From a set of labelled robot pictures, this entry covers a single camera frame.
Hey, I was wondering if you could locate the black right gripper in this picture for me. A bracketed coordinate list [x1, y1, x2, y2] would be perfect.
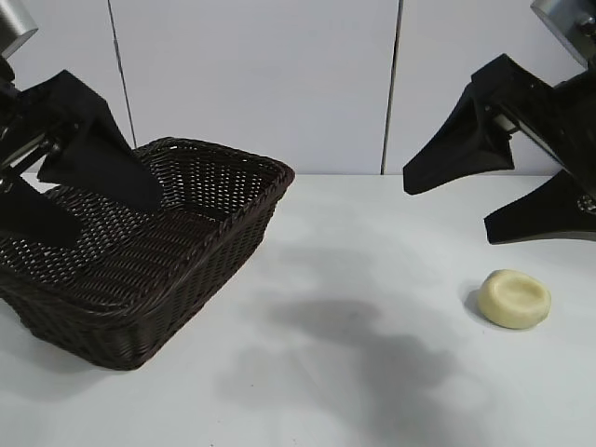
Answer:
[401, 53, 596, 245]

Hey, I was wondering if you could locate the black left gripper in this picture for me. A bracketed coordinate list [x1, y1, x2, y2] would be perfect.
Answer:
[0, 56, 163, 251]

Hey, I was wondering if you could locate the pale yellow egg yolk pastry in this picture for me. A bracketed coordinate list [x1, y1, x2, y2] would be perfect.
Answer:
[475, 268, 552, 331]

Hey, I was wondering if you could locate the dark brown wicker basket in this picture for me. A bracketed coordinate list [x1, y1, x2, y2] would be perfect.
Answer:
[0, 136, 297, 373]

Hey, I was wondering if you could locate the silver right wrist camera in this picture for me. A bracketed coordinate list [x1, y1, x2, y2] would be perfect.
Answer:
[530, 0, 596, 71]

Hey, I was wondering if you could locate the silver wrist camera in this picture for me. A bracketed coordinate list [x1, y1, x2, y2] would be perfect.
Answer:
[0, 0, 39, 60]
[530, 0, 596, 71]

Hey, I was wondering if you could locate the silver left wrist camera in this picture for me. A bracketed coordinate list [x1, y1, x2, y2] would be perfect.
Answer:
[0, 0, 39, 60]

